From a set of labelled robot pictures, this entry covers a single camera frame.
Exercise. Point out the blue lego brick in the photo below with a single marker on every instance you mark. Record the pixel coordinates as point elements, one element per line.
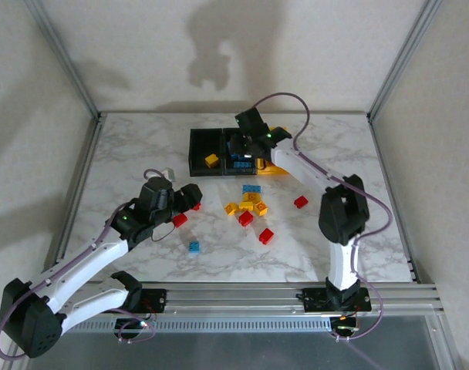
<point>237,156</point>
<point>240,165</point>
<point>194,247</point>

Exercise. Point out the red lego brick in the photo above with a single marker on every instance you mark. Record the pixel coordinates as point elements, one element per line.
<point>245,218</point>
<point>179,219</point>
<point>301,201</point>
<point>196,207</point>
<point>266,236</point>

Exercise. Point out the yellow lego brick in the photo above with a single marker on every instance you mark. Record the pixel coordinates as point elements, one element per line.
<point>230,208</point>
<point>260,208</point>
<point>249,197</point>
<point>211,160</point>
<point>245,206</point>

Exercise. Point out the blue lego plate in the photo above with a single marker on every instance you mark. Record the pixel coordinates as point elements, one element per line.
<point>252,189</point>

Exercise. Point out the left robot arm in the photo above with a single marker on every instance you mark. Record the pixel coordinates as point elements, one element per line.
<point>84,262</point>

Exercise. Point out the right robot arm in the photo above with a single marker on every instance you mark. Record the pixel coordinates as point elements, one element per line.
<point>344,266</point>

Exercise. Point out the yellow plastic bin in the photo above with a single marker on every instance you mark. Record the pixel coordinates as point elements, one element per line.
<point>271,169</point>

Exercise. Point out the black plastic bin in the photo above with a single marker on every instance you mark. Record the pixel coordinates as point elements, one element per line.
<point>200,150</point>
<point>240,172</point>

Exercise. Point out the black controller box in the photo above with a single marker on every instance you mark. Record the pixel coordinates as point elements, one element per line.
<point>128,324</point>
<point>342,325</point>

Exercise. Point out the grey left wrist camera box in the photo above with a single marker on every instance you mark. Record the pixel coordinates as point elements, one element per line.
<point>169,174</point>

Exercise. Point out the aluminium side frame rail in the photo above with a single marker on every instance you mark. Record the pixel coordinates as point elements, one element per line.
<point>81,173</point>
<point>387,173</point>

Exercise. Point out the aluminium front frame rail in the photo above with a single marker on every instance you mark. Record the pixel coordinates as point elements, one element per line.
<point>238,298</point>

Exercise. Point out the aluminium frame post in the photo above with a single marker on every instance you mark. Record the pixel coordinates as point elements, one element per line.
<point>63,58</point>
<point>404,58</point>

